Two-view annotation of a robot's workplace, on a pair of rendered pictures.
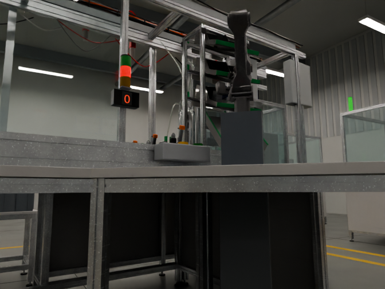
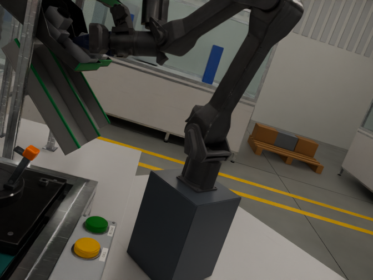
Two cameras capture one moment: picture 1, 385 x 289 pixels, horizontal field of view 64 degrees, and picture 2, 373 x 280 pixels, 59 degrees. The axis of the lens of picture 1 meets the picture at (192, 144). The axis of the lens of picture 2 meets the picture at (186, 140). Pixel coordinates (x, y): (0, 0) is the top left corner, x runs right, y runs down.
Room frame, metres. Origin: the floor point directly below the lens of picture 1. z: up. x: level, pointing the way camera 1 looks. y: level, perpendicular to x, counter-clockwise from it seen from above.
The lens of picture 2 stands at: (0.85, 0.40, 1.31)
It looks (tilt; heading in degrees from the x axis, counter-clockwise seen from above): 15 degrees down; 297
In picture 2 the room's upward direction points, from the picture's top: 18 degrees clockwise
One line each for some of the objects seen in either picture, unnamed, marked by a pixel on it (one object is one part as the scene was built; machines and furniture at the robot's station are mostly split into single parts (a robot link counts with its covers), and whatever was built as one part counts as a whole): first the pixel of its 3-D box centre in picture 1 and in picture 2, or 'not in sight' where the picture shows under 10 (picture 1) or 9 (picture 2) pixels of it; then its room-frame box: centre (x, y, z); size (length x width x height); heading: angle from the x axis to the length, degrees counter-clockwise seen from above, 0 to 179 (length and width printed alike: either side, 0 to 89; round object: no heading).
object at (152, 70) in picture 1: (152, 98); not in sight; (2.52, 0.34, 1.56); 0.04 x 0.04 x 1.39; 34
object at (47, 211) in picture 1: (171, 229); not in sight; (2.89, 0.20, 0.43); 2.20 x 0.38 x 0.86; 124
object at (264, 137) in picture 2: not in sight; (286, 146); (1.93, -5.57, 0.20); 1.20 x 0.80 x 0.41; 30
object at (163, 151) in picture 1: (183, 153); (82, 265); (1.15, 0.04, 0.93); 0.21 x 0.07 x 0.06; 124
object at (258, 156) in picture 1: (243, 143); (182, 225); (1.09, -0.18, 0.96); 0.14 x 0.14 x 0.20; 75
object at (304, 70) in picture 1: (299, 121); not in sight; (2.82, -1.01, 1.42); 0.30 x 0.09 x 1.13; 124
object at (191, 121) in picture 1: (187, 122); not in sight; (2.37, 0.04, 1.32); 0.14 x 0.14 x 0.38
